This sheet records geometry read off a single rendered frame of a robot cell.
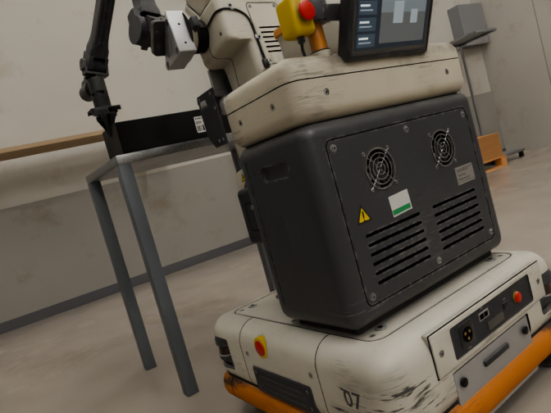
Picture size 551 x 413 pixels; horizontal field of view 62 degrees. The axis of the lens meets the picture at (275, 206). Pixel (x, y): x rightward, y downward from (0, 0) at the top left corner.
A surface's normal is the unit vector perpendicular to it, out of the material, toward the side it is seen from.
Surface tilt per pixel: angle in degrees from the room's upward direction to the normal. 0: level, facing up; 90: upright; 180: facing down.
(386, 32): 115
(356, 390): 90
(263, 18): 82
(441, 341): 90
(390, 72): 90
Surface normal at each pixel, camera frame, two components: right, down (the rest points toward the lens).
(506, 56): -0.84, 0.27
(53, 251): 0.48, -0.07
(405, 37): 0.62, 0.33
